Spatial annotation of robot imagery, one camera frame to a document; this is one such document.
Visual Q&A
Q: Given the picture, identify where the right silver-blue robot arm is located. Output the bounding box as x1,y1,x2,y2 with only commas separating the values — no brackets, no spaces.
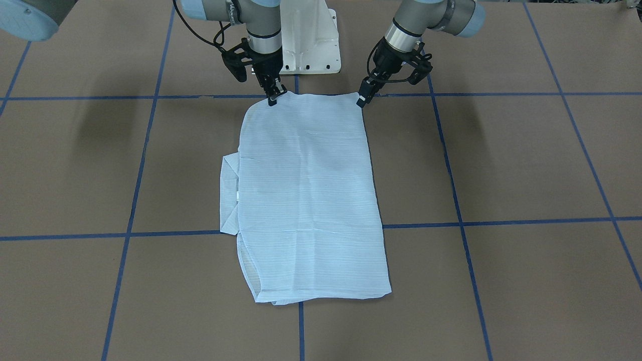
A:
1,1,287,106

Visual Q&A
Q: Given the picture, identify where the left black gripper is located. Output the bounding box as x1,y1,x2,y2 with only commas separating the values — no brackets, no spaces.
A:
356,38,433,109

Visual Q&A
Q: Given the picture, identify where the brown paper table mat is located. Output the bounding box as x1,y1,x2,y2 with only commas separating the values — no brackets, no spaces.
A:
1,1,641,360

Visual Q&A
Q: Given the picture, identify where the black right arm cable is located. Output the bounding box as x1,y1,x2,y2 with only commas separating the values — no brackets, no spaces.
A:
173,0,236,53

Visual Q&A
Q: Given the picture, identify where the white pedestal column base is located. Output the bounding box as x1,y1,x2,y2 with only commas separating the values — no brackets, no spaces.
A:
280,1,342,75

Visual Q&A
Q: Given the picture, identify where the light blue button-up shirt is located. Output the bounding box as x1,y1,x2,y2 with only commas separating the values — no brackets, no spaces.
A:
220,92,391,305

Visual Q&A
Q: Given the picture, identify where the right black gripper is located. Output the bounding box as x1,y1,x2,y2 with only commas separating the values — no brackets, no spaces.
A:
222,38,287,107

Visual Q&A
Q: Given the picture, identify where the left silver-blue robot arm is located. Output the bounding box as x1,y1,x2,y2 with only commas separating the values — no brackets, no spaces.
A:
356,1,486,108

